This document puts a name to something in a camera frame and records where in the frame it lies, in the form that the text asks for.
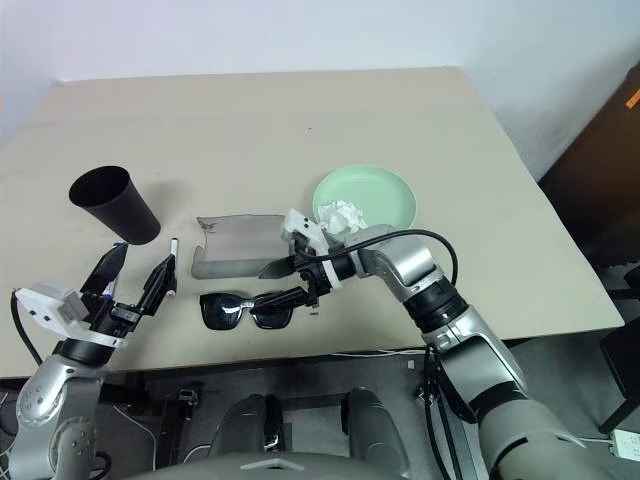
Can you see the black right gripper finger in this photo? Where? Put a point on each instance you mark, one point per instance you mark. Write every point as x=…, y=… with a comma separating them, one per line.
x=280, y=269
x=285, y=299

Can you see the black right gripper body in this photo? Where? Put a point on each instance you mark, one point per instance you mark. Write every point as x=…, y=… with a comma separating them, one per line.
x=307, y=270

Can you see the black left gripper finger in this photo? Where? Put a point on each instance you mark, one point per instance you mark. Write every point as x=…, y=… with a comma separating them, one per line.
x=160, y=285
x=102, y=272

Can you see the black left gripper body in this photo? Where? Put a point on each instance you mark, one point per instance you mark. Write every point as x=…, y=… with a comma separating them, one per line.
x=112, y=317

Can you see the white marker with black cap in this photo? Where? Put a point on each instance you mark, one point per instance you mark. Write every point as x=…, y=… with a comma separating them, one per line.
x=174, y=245

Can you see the grey glasses case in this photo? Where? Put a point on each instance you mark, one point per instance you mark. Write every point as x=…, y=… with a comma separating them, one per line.
x=235, y=245

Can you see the black plastic cup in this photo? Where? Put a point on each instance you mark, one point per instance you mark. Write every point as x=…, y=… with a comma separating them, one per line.
x=125, y=215

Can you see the black sunglasses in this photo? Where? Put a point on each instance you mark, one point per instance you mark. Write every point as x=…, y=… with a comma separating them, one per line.
x=222, y=310

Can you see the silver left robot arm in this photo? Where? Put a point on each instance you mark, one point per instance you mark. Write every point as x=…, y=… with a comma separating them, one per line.
x=45, y=395

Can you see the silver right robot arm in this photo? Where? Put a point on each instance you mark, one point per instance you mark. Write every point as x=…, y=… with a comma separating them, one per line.
x=415, y=260

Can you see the crumpled white tissue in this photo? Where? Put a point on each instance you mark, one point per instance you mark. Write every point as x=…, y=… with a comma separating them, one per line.
x=342, y=215

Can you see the dark grey rounded shape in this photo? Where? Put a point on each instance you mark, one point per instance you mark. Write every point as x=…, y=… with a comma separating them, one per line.
x=245, y=420
x=372, y=420

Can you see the grey robot torso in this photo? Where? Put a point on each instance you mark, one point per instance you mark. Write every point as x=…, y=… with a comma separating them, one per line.
x=270, y=470

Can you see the dark brown cabinet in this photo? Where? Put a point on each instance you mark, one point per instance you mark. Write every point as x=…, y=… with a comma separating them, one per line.
x=600, y=190

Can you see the white power strip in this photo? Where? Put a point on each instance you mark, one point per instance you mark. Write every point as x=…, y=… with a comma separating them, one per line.
x=625, y=444

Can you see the orange sticker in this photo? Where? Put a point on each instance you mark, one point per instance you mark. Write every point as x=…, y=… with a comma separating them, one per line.
x=633, y=100

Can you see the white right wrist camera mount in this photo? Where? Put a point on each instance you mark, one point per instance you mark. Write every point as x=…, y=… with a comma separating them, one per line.
x=305, y=225

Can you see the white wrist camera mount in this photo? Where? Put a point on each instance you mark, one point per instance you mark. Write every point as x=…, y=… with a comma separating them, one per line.
x=45, y=305
x=305, y=225

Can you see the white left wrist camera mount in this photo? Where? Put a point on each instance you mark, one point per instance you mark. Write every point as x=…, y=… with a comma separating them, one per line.
x=45, y=305

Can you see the black metal frame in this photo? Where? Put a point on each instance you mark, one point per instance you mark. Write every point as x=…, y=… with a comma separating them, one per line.
x=175, y=415

